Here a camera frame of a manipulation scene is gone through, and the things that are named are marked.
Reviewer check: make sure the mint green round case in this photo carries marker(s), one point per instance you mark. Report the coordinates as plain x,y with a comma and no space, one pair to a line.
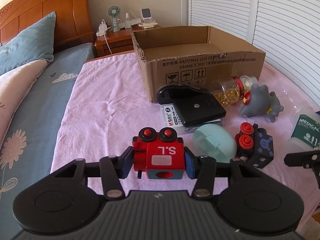
214,141

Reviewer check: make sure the wooden headboard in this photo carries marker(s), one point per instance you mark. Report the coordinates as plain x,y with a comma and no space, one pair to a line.
73,25

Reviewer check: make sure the blue floral bedsheet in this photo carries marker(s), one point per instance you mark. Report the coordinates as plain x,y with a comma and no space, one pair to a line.
28,147

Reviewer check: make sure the red toy train block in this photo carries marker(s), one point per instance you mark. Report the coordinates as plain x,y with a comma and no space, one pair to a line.
160,155

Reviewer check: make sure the brown cardboard box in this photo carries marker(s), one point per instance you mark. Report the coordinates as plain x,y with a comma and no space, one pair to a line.
192,55

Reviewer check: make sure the green desk fan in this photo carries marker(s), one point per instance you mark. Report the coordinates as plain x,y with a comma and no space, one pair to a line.
114,12

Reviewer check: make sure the grey shark toy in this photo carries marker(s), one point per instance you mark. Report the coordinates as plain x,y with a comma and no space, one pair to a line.
259,101

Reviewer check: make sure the white phone stand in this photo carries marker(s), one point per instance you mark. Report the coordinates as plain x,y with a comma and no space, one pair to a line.
147,22

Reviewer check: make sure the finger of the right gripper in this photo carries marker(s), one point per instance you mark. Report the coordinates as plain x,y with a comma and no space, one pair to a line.
308,160

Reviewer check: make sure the blue pillow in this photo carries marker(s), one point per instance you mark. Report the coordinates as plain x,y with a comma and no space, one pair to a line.
36,42

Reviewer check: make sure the clear spray bottle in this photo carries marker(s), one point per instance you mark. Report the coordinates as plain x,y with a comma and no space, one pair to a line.
127,21

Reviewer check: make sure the black red toy train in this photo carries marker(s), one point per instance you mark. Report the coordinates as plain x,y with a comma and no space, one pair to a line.
254,145

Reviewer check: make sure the white power strip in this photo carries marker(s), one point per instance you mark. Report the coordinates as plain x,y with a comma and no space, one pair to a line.
102,29

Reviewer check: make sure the pink table cloth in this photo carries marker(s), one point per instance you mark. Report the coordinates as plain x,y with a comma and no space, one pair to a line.
108,107

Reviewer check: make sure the medical cotton swab jar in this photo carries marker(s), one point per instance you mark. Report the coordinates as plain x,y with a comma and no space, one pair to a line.
305,133

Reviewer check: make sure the wooden nightstand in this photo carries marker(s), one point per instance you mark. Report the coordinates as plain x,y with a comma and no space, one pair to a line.
117,42

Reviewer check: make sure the black leather wallet case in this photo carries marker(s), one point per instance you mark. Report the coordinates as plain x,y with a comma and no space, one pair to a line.
194,106

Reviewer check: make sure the pink quilt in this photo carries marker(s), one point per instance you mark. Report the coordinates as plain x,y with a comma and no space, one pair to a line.
15,85

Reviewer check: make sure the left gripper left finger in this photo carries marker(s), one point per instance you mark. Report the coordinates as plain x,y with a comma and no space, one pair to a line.
72,179

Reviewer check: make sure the white staples box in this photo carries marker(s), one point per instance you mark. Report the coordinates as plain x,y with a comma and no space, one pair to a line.
172,120

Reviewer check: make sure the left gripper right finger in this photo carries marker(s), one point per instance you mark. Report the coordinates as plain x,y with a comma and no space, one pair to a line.
205,170

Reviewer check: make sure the capsule bottle silver cap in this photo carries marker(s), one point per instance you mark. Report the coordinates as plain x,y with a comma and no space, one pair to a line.
232,90

